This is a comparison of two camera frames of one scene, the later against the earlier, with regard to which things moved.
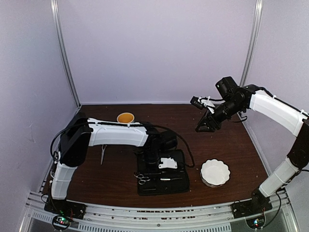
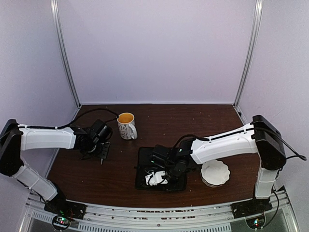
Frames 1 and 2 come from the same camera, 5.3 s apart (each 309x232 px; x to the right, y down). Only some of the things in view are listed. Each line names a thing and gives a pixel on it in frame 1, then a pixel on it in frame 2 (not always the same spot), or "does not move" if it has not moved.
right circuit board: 256,222 does not move
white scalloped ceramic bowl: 215,172 does not move
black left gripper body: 150,157 to 100,152
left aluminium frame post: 54,4 does not move
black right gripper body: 217,123 to 178,184
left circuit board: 61,222 does not move
